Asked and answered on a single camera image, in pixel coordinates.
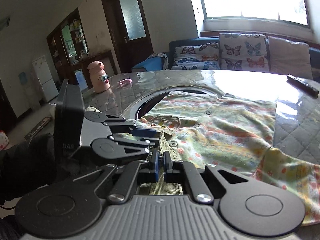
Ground floral green baby garment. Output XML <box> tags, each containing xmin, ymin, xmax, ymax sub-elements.
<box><xmin>135</xmin><ymin>90</ymin><xmax>319</xmax><ymax>225</ymax></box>

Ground small pink toy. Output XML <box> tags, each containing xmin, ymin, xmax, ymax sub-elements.
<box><xmin>118</xmin><ymin>78</ymin><xmax>132</xmax><ymax>87</ymax></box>

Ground tall butterfly print cushion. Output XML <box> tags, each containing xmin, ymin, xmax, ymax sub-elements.
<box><xmin>219</xmin><ymin>33</ymin><xmax>270</xmax><ymax>73</ymax></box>

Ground plain beige cushion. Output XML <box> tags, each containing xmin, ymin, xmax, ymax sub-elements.
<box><xmin>268</xmin><ymin>36</ymin><xmax>313</xmax><ymax>80</ymax></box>

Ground blue sofa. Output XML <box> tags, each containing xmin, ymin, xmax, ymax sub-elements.
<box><xmin>132</xmin><ymin>33</ymin><xmax>319</xmax><ymax>81</ymax></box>

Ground black remote control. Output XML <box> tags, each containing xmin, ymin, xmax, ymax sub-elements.
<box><xmin>286</xmin><ymin>75</ymin><xmax>319</xmax><ymax>98</ymax></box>

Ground dark wooden door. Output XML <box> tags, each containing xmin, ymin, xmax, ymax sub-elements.
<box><xmin>101</xmin><ymin>0</ymin><xmax>153</xmax><ymax>73</ymax></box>

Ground pink cartoon bottle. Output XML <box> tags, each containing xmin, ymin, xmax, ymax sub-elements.
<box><xmin>87</xmin><ymin>61</ymin><xmax>110</xmax><ymax>93</ymax></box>

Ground white refrigerator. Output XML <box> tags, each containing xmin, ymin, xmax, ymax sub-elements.
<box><xmin>32</xmin><ymin>56</ymin><xmax>58</xmax><ymax>102</ymax></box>

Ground grey cloth on armrest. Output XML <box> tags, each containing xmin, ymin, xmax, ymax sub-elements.
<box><xmin>148</xmin><ymin>53</ymin><xmax>169</xmax><ymax>71</ymax></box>

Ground low butterfly print cushion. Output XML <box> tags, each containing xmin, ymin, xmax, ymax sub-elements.
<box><xmin>171</xmin><ymin>42</ymin><xmax>220</xmax><ymax>70</ymax></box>

